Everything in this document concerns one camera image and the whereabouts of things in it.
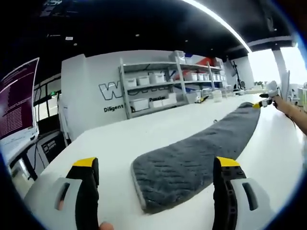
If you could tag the grey metal shelving rack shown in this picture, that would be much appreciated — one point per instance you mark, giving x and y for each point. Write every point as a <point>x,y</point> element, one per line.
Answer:
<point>148,86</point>
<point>204,81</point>

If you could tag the person's right hand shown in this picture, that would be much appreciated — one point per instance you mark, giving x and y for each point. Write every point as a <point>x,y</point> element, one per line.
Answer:
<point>279,103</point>

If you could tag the black framed glass partition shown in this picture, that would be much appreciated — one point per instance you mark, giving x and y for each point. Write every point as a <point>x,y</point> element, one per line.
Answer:
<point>51,103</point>

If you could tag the long ceiling light strip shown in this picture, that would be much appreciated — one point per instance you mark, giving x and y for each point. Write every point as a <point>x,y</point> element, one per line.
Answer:
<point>227,26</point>

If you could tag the black tripod stand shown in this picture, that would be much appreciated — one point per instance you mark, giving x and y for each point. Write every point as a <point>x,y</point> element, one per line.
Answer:
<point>237,74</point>

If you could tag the idle hand-held gripper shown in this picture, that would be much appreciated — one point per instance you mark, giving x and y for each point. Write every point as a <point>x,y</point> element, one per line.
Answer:
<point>198,99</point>

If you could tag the computer monitor purple screen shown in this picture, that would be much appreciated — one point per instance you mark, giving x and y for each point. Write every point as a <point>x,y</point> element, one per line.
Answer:
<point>16,100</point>

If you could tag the metal shelf with white bins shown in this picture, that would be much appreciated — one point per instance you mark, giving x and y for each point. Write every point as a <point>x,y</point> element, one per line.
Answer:
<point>144,80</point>

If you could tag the white ribbed container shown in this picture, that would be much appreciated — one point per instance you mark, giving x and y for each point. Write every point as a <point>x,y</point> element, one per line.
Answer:
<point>216,97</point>

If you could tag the grey towel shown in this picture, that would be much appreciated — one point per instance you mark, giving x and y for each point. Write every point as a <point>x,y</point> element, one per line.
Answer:
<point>180,167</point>

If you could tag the grey low cabinet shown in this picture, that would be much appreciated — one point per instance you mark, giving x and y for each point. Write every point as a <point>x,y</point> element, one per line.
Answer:
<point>52,148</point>

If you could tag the white computer desk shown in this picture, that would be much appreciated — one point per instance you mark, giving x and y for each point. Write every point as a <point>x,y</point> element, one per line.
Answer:
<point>14,143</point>

